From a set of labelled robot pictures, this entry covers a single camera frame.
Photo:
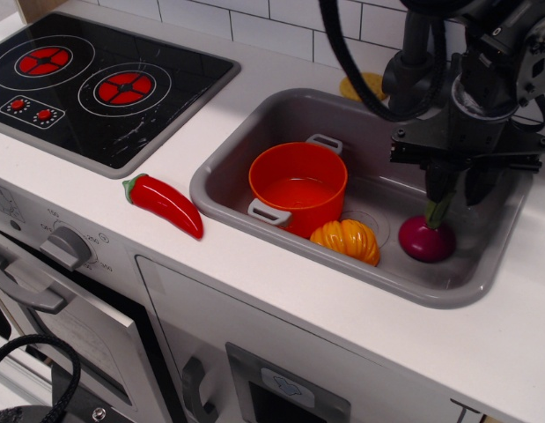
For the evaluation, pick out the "red toy chili pepper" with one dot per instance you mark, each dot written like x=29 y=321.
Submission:
x=163 y=200

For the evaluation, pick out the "grey plastic sink basin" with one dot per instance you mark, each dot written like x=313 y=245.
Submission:
x=380 y=193

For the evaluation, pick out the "black toy faucet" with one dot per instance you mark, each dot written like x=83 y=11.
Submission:
x=408 y=76

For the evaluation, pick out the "grey cabinet door handle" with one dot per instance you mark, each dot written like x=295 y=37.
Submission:
x=193 y=374

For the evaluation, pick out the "grey oven door handle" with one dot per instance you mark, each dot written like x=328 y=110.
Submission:
x=33 y=284

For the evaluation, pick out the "yellow orange toy squash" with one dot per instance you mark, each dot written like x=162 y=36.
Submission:
x=349 y=237

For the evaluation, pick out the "purple toy beet green leaves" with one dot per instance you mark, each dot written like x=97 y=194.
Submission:
x=427 y=238

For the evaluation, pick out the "white cabinet door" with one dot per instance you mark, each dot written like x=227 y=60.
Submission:
x=261 y=368

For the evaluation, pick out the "grey oven knob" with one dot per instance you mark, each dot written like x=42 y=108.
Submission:
x=67 y=248

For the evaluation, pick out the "black toy stovetop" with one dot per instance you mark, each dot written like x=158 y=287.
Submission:
x=101 y=97

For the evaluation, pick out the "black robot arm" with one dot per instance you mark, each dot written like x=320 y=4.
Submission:
x=501 y=71

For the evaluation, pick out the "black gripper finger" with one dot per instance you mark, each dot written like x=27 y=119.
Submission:
x=440 y=180
x=479 y=182

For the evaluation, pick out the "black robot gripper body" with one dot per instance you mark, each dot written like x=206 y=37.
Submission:
x=475 y=128

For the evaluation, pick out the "orange toy pot grey handles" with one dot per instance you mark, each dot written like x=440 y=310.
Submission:
x=299 y=186

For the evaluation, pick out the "yellow round sponge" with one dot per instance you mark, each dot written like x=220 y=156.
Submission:
x=373 y=82

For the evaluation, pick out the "toy oven door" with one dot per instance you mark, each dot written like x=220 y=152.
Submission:
x=122 y=364

